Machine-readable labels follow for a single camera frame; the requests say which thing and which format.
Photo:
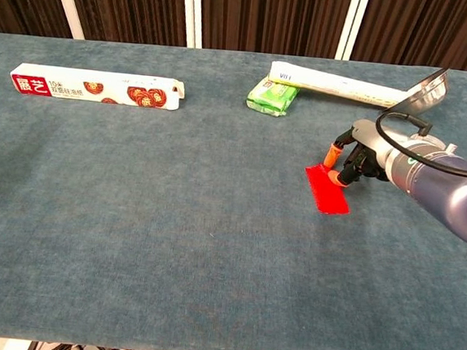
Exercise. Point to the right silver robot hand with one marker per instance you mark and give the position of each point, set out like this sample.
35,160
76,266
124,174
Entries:
373,140

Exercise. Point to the red card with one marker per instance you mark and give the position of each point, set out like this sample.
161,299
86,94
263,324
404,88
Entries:
328,191

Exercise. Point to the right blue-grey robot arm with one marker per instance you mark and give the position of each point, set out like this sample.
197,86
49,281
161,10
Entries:
445,189

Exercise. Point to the stainless steel bowl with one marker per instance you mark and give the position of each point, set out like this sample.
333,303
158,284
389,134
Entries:
426,93

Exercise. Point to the long plain white box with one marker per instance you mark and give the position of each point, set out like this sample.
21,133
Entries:
327,83

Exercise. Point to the green tissue pack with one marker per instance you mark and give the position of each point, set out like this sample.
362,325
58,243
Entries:
271,98

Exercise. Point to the teal table cloth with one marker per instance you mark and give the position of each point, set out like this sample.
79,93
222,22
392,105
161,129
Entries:
152,217

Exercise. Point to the white box with red print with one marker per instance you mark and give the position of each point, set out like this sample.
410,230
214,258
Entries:
61,84

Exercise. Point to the white screen frame post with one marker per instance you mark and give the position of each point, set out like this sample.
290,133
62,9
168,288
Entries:
66,0
353,26
192,11

